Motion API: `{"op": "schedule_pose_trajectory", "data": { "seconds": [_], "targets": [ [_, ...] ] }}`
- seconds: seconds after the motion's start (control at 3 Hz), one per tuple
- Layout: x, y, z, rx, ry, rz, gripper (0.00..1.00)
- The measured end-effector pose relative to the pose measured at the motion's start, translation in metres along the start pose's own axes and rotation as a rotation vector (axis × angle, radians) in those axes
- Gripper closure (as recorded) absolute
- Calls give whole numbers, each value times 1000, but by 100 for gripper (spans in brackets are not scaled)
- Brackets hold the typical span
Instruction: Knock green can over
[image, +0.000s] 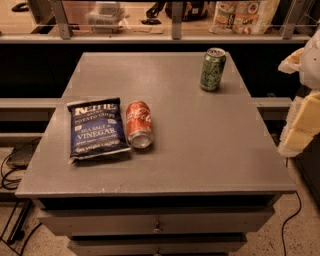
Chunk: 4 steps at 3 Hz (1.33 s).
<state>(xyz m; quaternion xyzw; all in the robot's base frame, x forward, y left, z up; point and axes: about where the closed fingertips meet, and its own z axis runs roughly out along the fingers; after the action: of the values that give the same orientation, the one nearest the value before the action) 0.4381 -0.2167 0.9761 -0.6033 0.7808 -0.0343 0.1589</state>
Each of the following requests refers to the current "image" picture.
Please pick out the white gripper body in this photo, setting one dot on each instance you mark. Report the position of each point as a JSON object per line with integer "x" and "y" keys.
{"x": 312, "y": 63}

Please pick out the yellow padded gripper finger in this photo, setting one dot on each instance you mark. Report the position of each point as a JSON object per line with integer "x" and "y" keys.
{"x": 292, "y": 63}
{"x": 302, "y": 124}

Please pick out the green soda can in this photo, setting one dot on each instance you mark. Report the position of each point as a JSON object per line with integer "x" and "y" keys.
{"x": 212, "y": 69}

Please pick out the red Coca-Cola can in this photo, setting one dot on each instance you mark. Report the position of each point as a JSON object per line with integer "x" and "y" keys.
{"x": 138, "y": 125}

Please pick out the colourful snack bag on shelf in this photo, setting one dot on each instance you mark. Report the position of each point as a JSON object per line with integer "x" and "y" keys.
{"x": 244, "y": 17}

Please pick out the grey drawer cabinet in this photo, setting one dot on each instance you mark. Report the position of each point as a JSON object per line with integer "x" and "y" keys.
{"x": 211, "y": 150}

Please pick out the upper drawer with knob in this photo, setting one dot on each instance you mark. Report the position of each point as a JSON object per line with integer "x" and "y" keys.
{"x": 154, "y": 221}

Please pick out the black bag on shelf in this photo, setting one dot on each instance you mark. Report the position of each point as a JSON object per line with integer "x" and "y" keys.
{"x": 189, "y": 11}

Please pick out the clear plastic container on shelf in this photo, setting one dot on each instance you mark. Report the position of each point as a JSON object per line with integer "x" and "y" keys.
{"x": 105, "y": 18}

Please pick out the blue Kettle chips bag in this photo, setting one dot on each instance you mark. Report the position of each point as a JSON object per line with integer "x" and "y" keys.
{"x": 96, "y": 129}

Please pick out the lower drawer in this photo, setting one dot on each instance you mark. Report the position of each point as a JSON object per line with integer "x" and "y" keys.
{"x": 157, "y": 246}

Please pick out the black device on floor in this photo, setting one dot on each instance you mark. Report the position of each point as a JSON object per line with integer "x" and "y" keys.
{"x": 21, "y": 156}

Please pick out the metal shelf rail frame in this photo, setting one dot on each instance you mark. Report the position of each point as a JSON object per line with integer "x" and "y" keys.
{"x": 64, "y": 21}

